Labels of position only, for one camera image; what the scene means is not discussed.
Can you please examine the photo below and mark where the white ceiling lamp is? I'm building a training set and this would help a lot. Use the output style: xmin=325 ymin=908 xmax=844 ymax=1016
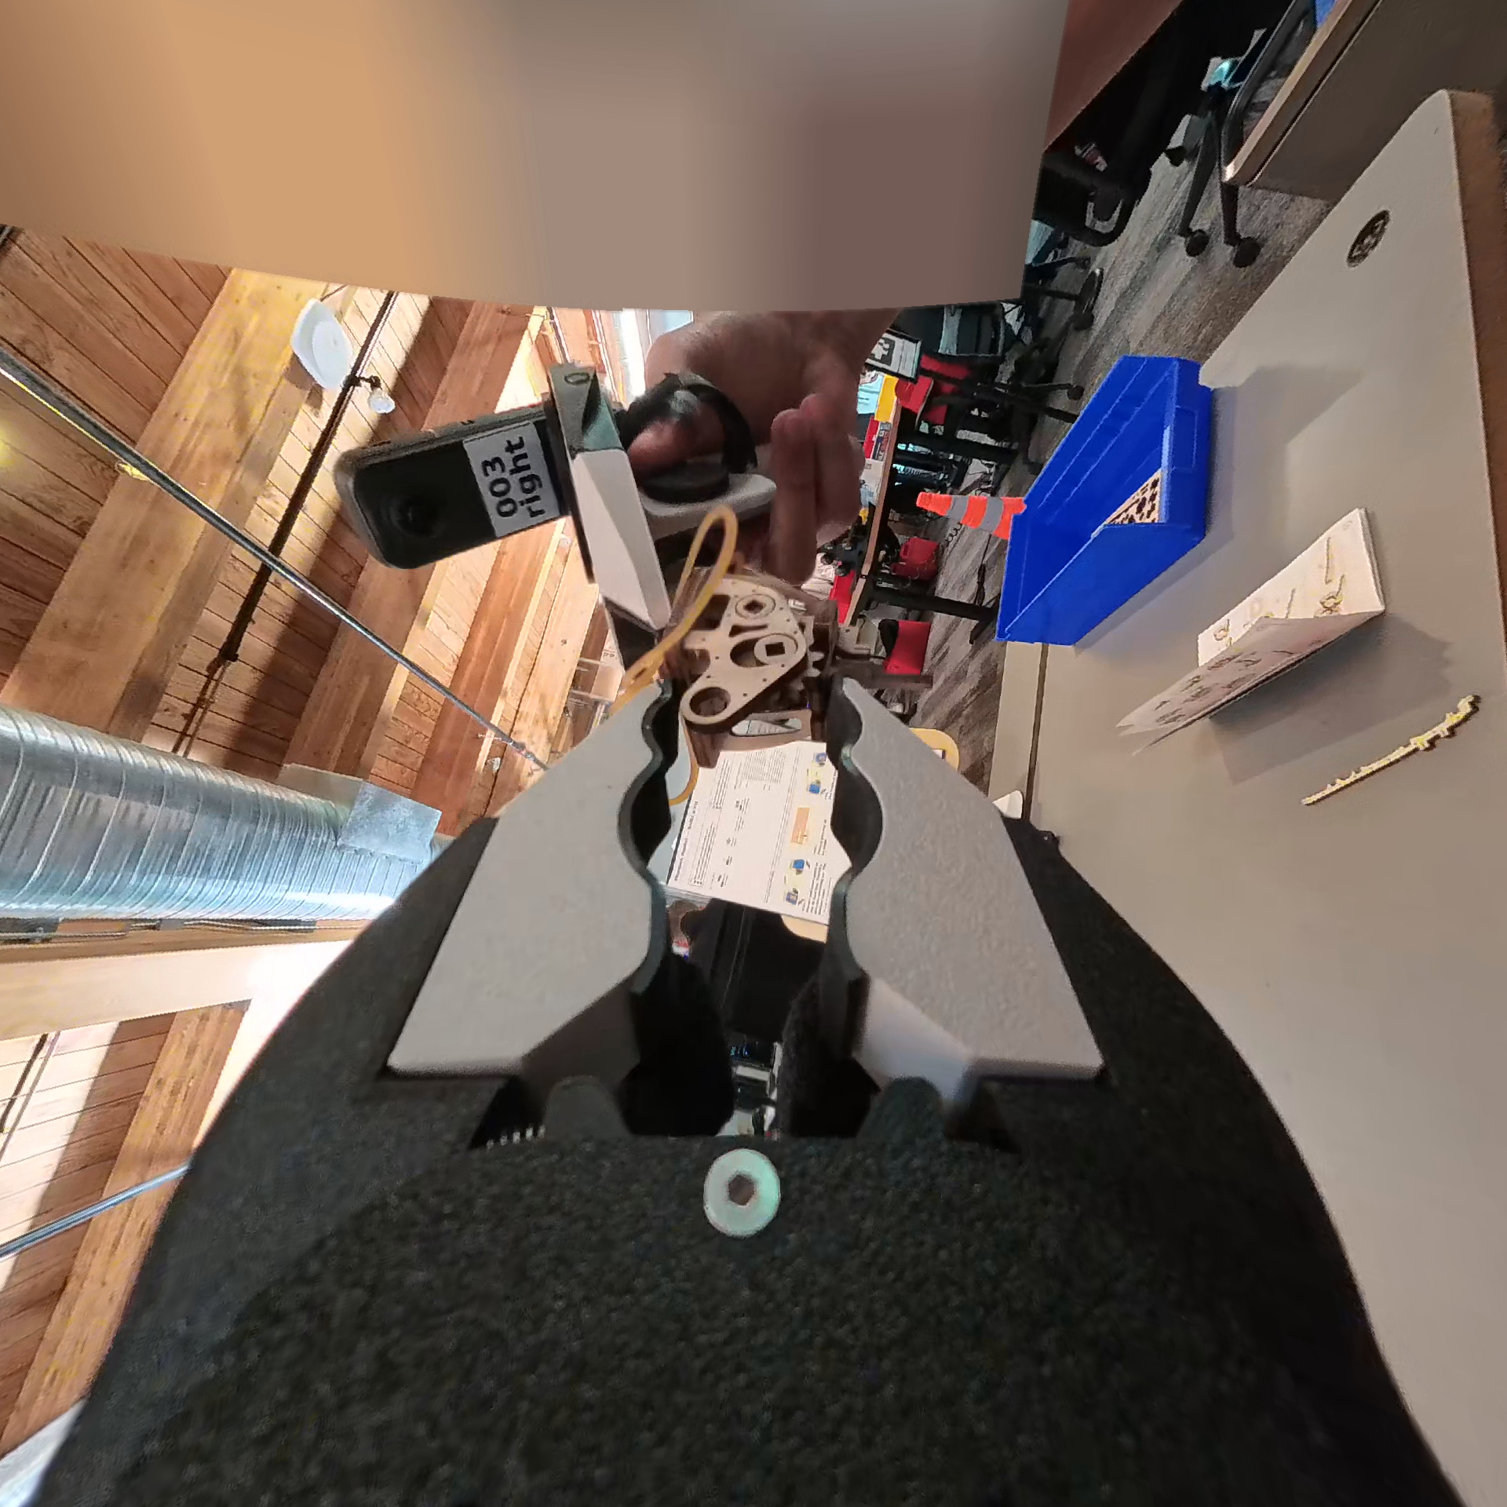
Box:
xmin=287 ymin=294 xmax=357 ymax=383

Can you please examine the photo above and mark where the orange traffic cone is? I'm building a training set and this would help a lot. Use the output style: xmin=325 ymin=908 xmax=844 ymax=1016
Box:
xmin=915 ymin=482 xmax=1030 ymax=543

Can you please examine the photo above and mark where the person's right hand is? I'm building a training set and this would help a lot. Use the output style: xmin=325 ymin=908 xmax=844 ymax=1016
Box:
xmin=624 ymin=308 xmax=898 ymax=580

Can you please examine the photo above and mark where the instruction sheet clipboard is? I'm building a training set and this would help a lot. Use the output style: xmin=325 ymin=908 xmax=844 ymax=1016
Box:
xmin=667 ymin=726 xmax=964 ymax=945

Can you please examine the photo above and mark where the black office chair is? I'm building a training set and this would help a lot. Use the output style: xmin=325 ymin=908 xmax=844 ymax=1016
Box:
xmin=1036 ymin=139 xmax=1148 ymax=247

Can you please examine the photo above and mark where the cut-out wooden sheet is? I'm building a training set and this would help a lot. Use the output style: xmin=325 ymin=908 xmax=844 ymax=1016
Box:
xmin=1097 ymin=470 xmax=1168 ymax=535

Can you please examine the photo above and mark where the blue plastic bin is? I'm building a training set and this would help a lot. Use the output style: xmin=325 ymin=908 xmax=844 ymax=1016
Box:
xmin=997 ymin=354 xmax=1218 ymax=648

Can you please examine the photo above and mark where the tan rubber band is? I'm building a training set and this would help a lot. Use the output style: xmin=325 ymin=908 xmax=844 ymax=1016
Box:
xmin=620 ymin=508 xmax=745 ymax=812

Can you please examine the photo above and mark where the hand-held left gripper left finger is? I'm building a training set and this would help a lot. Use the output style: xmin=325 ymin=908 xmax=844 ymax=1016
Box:
xmin=383 ymin=682 xmax=681 ymax=1081

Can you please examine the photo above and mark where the silver ventilation duct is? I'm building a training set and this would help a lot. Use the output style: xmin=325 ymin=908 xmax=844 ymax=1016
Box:
xmin=0 ymin=702 xmax=445 ymax=924

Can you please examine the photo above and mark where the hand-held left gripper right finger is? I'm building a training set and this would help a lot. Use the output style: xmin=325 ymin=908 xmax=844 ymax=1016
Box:
xmin=827 ymin=682 xmax=1106 ymax=1121

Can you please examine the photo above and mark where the instruction booklet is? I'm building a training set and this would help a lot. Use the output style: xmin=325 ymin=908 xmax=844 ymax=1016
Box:
xmin=1118 ymin=508 xmax=1387 ymax=756

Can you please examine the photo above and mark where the notched wooden stick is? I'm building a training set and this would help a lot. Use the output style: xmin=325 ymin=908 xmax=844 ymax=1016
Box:
xmin=1302 ymin=693 xmax=1478 ymax=808

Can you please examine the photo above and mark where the wooden model assembly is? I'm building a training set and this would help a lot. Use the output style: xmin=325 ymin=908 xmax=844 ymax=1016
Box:
xmin=663 ymin=573 xmax=935 ymax=768

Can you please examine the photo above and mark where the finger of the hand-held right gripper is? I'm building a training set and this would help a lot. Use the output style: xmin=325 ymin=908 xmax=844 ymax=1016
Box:
xmin=571 ymin=445 xmax=675 ymax=634

